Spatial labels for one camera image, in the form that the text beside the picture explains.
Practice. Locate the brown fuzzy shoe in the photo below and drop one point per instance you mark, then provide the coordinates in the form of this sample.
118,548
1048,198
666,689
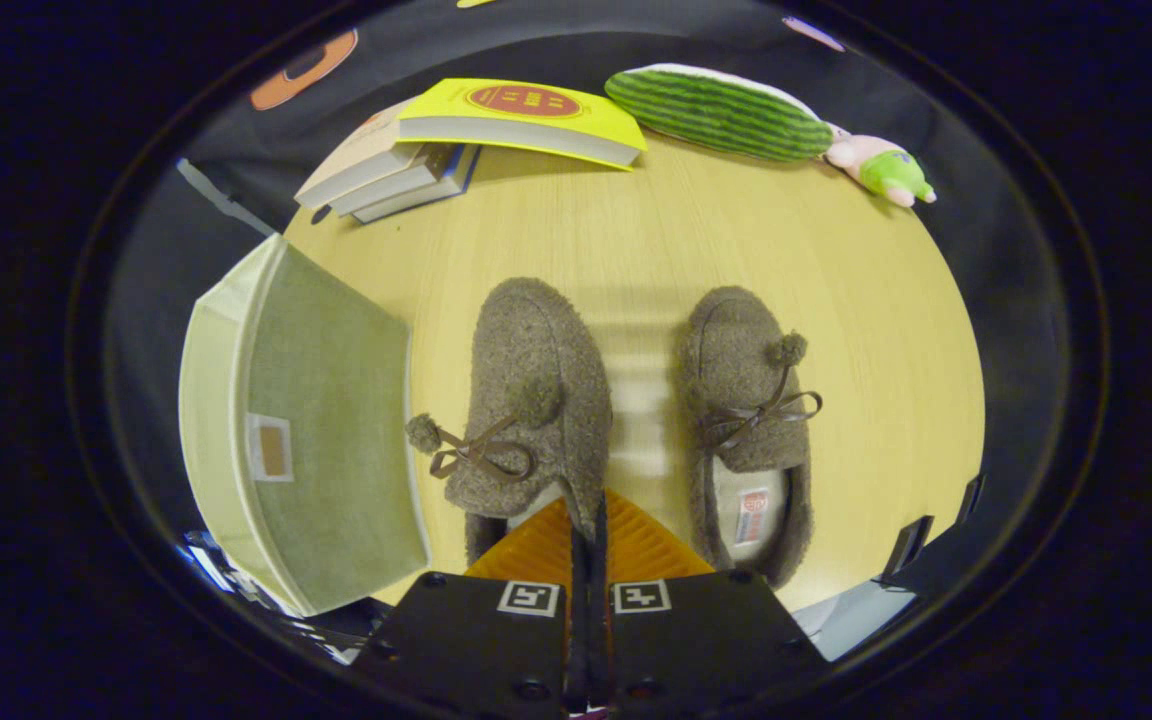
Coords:
526,340
736,350

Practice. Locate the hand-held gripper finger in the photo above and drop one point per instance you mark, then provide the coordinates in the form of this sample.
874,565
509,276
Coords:
579,630
599,630

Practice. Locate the green and pink plush toy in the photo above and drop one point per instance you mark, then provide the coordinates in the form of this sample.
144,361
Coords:
886,170

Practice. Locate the beige book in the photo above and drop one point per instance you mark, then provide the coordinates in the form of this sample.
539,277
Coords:
356,160

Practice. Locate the black table clamp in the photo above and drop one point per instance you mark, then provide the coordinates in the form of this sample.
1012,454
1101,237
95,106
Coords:
970,498
906,548

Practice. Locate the thin blue book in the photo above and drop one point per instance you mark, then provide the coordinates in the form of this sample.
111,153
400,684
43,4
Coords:
436,190

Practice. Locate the yellow book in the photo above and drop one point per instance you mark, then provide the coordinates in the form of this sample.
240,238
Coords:
536,128

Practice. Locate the pale green fabric storage box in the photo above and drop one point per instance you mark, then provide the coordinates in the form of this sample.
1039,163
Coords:
336,400

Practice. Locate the watermelon slice plush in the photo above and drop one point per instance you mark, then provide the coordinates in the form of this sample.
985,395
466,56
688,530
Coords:
716,115

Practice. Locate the thin grey book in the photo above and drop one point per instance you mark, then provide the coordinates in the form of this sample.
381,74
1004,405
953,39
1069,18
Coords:
406,180

